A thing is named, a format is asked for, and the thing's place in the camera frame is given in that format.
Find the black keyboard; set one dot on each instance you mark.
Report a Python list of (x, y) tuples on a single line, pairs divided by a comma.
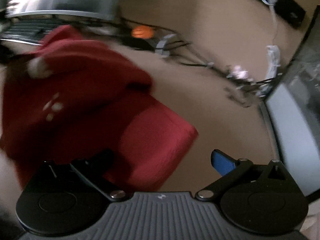
[(22, 28)]

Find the orange pumpkin toy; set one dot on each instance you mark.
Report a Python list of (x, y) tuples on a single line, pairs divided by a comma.
[(142, 32)]

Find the small pink white trinket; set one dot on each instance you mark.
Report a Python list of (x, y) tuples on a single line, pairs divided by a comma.
[(238, 73)]

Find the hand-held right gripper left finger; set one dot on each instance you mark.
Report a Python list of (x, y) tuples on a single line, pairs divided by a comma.
[(100, 162)]

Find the black power strip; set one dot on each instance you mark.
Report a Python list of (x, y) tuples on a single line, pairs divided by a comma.
[(287, 7)]

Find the red hooded garment with pompoms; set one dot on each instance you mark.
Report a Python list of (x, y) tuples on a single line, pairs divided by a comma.
[(87, 105)]

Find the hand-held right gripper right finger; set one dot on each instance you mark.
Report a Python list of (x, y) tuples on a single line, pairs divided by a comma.
[(221, 163)]

